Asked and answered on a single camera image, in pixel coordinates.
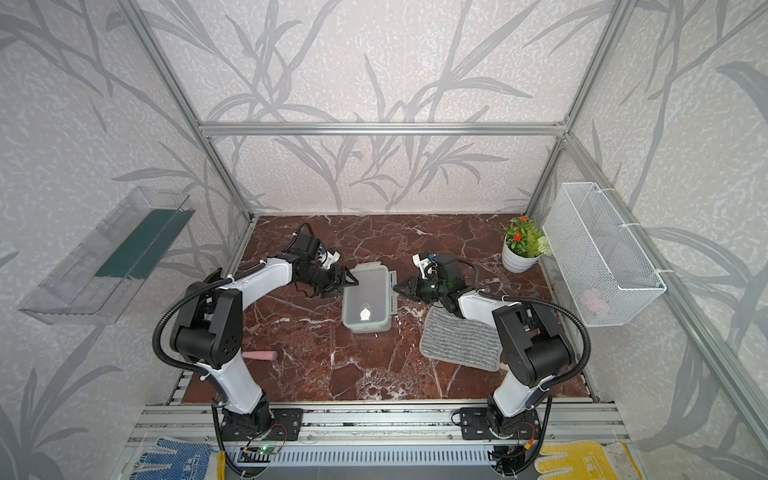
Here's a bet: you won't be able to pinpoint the lunch box lid green seal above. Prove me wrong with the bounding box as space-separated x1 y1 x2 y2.
342 262 392 334

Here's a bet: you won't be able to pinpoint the grey wiping cloth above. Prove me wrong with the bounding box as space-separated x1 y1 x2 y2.
419 307 502 372

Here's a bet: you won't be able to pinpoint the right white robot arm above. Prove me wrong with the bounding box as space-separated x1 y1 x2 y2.
394 253 592 439

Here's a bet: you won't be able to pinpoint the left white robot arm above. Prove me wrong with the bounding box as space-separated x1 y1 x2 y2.
152 231 359 438

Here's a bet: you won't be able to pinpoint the potted plant white pot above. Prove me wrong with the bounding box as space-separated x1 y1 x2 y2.
502 215 553 273

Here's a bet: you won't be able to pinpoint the purple pink spatula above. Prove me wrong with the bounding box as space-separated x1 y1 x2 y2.
242 351 277 362

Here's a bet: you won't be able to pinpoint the pink item in basket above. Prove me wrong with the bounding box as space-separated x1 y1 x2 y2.
581 288 610 316

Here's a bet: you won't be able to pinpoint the green sponge pad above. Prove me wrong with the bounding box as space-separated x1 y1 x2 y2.
95 209 195 280

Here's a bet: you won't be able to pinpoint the blue white work glove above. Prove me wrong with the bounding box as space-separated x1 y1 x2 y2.
128 437 219 480

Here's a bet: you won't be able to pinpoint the yellow work glove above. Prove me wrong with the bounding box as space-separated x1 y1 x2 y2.
534 441 619 480

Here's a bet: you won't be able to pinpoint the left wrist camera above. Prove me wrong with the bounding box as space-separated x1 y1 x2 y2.
316 247 340 270

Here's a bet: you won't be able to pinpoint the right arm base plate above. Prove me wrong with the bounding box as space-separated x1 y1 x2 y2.
451 407 540 444

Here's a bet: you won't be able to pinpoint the white wire basket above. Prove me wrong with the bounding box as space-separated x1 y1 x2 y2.
543 182 667 327

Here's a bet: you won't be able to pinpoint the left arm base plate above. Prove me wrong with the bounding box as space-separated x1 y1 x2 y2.
220 408 304 442

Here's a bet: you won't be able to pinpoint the aluminium frame rails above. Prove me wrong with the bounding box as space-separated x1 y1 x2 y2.
116 0 768 480

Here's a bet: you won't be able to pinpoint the clear wall shelf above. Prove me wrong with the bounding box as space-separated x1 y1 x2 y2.
18 187 195 325

